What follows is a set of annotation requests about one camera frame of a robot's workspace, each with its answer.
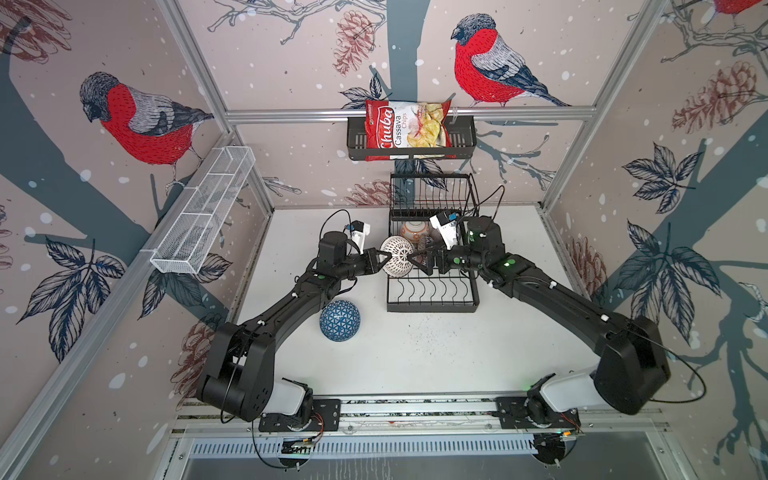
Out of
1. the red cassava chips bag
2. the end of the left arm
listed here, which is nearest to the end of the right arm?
the end of the left arm

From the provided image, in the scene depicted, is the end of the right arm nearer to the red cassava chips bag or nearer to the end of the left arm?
the end of the left arm

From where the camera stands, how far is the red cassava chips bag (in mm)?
873
